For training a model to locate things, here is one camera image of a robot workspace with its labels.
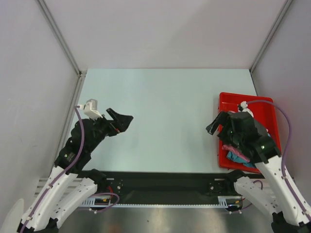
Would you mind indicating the cable duct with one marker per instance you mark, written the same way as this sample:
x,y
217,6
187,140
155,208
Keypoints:
x,y
97,202
229,201

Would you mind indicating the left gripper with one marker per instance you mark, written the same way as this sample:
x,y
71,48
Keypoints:
x,y
122,123

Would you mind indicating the left aluminium corner post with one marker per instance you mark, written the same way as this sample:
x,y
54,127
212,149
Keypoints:
x,y
59,37

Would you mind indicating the right cable duct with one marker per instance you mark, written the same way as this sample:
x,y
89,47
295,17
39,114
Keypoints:
x,y
229,201

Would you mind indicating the aluminium corner post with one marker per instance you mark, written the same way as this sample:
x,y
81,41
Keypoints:
x,y
283,11
59,37

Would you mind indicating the left cable duct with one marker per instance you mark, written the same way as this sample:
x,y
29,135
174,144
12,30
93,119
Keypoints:
x,y
97,202

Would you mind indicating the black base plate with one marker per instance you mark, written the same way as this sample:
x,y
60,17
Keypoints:
x,y
163,188

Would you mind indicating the right aluminium corner post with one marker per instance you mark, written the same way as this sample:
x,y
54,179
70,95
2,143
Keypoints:
x,y
283,11

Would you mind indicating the pink t shirt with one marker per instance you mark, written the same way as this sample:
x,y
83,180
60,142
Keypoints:
x,y
235,151

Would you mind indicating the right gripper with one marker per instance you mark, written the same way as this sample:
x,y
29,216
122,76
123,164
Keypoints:
x,y
222,116

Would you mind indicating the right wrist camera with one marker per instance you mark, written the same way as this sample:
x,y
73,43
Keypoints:
x,y
243,107

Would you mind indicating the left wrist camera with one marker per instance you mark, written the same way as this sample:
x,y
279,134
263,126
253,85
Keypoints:
x,y
91,108

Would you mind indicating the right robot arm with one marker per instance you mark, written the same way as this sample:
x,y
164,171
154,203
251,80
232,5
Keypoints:
x,y
288,211

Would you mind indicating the red plastic bin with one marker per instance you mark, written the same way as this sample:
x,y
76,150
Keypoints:
x,y
264,113

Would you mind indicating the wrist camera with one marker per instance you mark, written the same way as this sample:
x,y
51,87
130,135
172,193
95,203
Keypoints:
x,y
91,108
243,107

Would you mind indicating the blue t shirt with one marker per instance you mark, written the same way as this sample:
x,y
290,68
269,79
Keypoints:
x,y
237,159

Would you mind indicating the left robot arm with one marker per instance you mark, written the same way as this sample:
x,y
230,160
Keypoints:
x,y
51,208

